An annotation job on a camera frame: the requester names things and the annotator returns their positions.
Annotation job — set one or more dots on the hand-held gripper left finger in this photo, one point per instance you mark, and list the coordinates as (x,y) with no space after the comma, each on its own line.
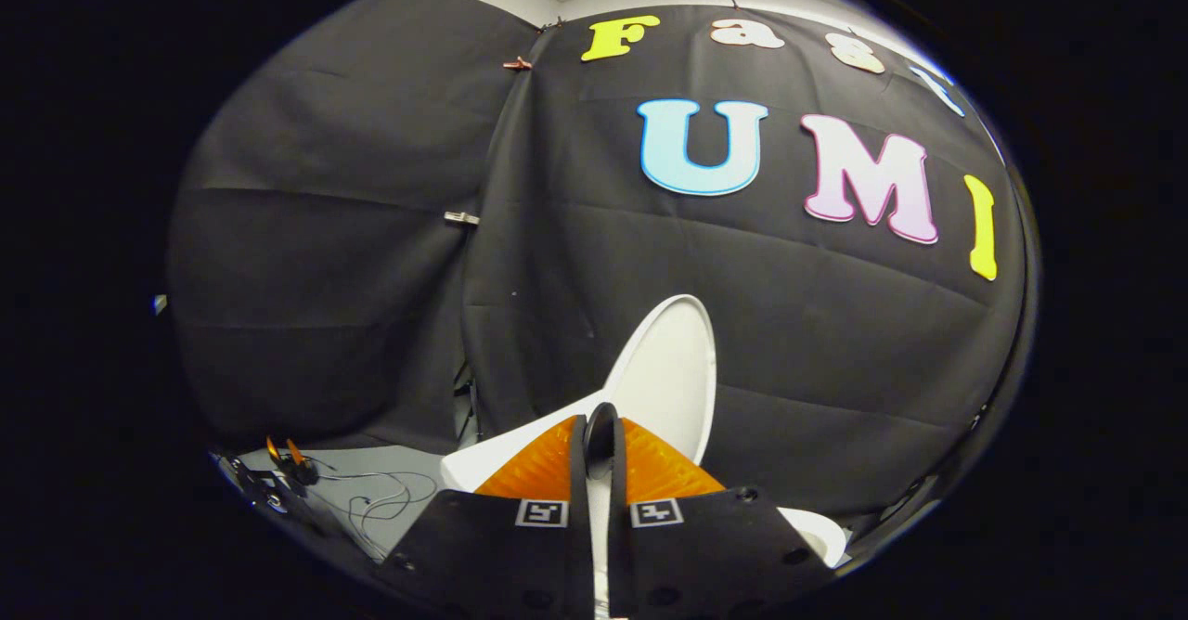
(578,527)

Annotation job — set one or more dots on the black orange clamp tool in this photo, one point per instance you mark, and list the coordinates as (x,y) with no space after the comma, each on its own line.
(299,471)

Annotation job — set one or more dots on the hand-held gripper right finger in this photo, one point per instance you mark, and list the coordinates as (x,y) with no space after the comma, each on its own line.
(620,546)

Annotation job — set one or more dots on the black backdrop cloth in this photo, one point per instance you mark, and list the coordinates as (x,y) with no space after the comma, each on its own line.
(371,277)

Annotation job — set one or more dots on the small silver clip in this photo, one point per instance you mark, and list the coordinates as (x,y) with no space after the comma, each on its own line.
(461,218)

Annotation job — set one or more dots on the small orange clip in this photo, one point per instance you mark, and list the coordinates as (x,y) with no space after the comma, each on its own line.
(517,63)

